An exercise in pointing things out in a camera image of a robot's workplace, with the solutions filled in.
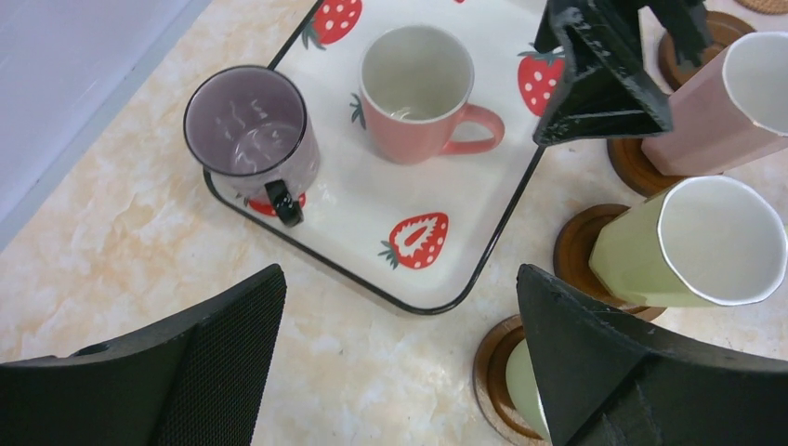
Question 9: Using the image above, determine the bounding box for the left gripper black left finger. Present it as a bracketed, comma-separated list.
[1, 264, 287, 445]

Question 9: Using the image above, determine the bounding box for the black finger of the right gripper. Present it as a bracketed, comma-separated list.
[533, 1, 673, 146]
[641, 0, 713, 67]

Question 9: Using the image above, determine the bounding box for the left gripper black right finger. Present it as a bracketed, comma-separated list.
[517, 264, 787, 445]

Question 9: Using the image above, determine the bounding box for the brown round coaster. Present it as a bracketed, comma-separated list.
[607, 138, 685, 197]
[472, 315, 547, 445]
[657, 10, 757, 92]
[553, 203, 666, 321]

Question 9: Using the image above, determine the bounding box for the light woven round coaster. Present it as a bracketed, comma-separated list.
[736, 0, 788, 16]

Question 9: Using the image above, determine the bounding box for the cream mug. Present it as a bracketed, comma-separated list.
[506, 339, 551, 441]

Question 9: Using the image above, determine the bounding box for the pink mug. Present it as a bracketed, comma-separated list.
[360, 24, 506, 164]
[642, 31, 787, 177]

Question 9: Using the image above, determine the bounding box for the yellow green mug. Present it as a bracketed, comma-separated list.
[589, 175, 787, 308]

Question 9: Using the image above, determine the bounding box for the purple grey mug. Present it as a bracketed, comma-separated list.
[183, 65, 321, 228]

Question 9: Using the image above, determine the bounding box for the white tray with black rim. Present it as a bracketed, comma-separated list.
[204, 1, 545, 315]

